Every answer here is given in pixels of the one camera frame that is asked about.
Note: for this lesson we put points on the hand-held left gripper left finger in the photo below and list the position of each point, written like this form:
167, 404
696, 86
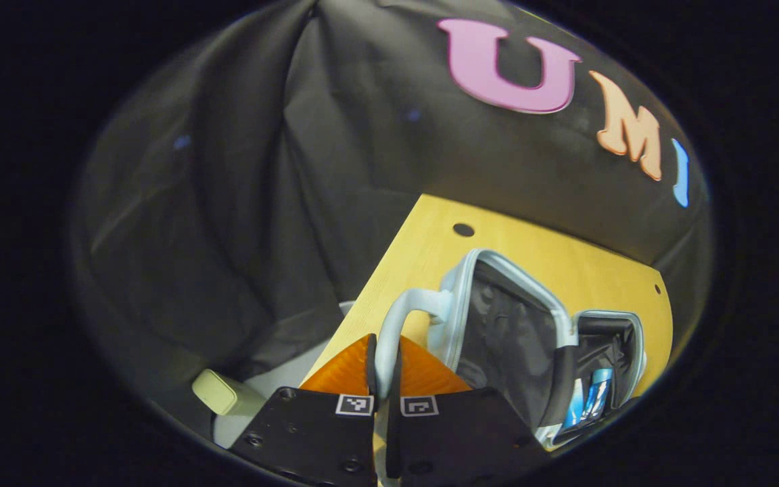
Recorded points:
371, 372

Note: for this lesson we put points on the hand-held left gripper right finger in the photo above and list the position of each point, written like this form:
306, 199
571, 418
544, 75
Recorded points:
394, 382

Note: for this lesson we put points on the blue cream jar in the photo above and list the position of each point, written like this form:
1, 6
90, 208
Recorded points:
599, 392

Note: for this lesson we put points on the cream rectangular box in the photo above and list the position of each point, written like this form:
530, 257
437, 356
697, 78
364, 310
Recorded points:
217, 392

